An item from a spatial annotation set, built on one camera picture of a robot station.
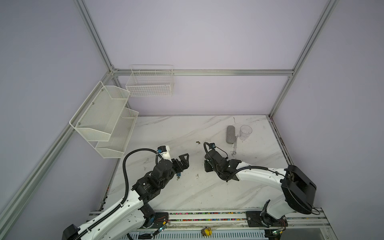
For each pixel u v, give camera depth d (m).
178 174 0.88
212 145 0.76
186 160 0.70
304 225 0.73
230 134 1.07
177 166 0.65
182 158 0.67
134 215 0.60
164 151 0.66
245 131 1.06
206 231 0.69
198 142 1.04
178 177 0.88
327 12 0.70
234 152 0.99
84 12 0.69
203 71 0.93
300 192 0.43
